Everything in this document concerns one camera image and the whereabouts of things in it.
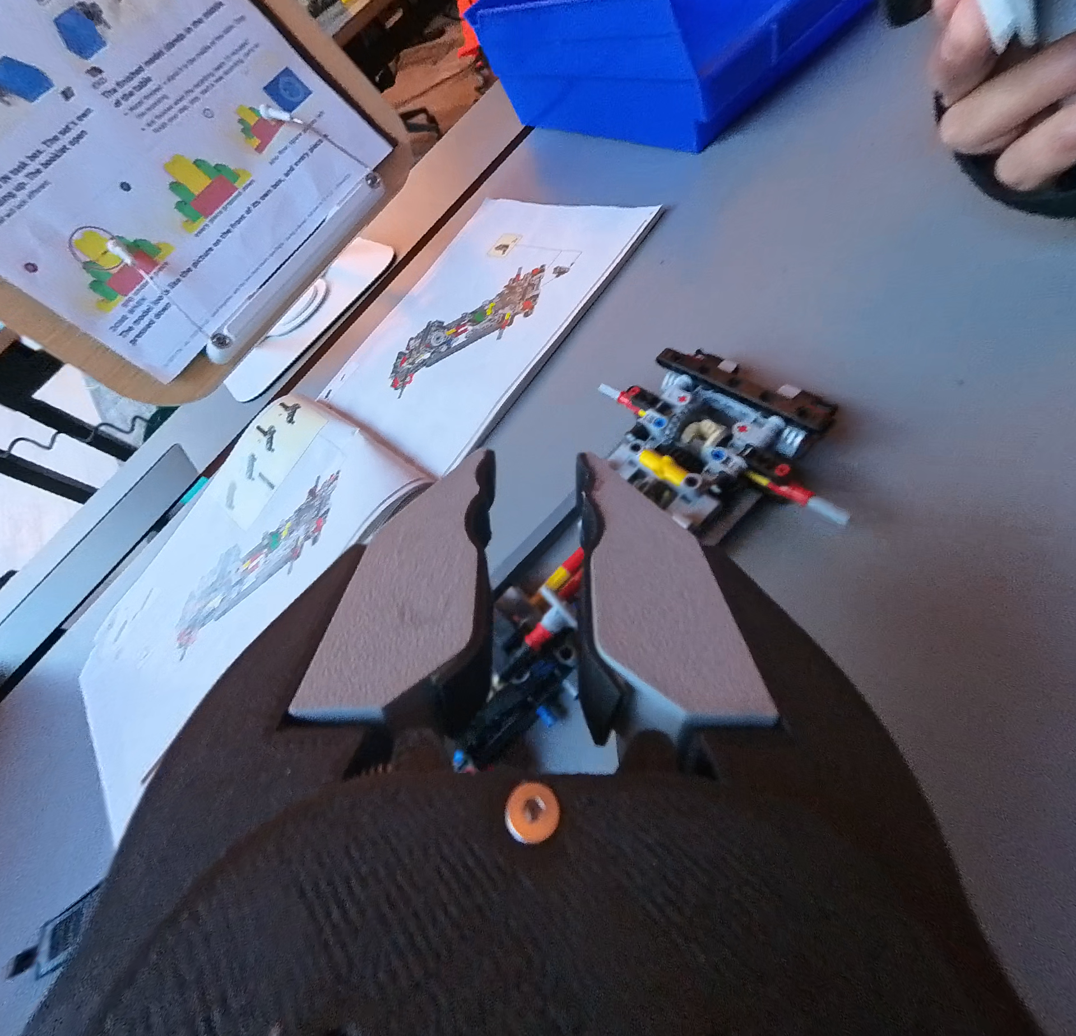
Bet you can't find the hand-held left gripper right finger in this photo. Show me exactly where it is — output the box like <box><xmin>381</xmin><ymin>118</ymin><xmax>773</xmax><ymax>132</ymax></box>
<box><xmin>574</xmin><ymin>452</ymin><xmax>783</xmax><ymax>750</ymax></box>

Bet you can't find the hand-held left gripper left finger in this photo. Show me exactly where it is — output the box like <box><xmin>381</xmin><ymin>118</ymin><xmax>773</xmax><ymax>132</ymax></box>
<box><xmin>286</xmin><ymin>450</ymin><xmax>497</xmax><ymax>743</ymax></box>

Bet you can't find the small toy brick model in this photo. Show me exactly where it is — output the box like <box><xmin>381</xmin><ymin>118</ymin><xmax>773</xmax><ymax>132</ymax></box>
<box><xmin>452</xmin><ymin>547</ymin><xmax>590</xmax><ymax>775</ymax></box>

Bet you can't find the person's right hand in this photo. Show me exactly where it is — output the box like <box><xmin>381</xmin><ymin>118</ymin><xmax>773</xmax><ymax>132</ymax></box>
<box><xmin>931</xmin><ymin>0</ymin><xmax>1076</xmax><ymax>193</ymax></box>

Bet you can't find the toy brick chassis model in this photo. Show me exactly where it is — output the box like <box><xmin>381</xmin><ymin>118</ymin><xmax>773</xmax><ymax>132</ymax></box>
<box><xmin>599</xmin><ymin>348</ymin><xmax>852</xmax><ymax>547</ymax></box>

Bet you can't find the open instruction booklet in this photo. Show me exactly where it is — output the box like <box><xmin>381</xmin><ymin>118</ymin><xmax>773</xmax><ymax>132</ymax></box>
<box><xmin>80</xmin><ymin>197</ymin><xmax>665</xmax><ymax>848</ymax></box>

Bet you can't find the white stand base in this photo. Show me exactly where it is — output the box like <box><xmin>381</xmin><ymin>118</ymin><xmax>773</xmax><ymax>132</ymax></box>
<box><xmin>225</xmin><ymin>237</ymin><xmax>396</xmax><ymax>404</ymax></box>

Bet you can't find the blue plastic bin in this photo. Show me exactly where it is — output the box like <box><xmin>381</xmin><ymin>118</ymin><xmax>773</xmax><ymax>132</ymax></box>
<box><xmin>462</xmin><ymin>0</ymin><xmax>884</xmax><ymax>154</ymax></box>

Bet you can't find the wooden display board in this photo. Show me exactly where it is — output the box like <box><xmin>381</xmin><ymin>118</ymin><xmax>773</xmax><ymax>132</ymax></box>
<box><xmin>0</xmin><ymin>0</ymin><xmax>415</xmax><ymax>406</ymax></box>

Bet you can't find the printed instruction sheet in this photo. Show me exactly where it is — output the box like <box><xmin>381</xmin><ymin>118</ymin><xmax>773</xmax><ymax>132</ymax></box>
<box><xmin>0</xmin><ymin>0</ymin><xmax>396</xmax><ymax>383</ymax></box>

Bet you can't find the black metal frame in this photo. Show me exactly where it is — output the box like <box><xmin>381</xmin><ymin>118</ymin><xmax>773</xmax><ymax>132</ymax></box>
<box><xmin>0</xmin><ymin>330</ymin><xmax>179</xmax><ymax>507</ymax></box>

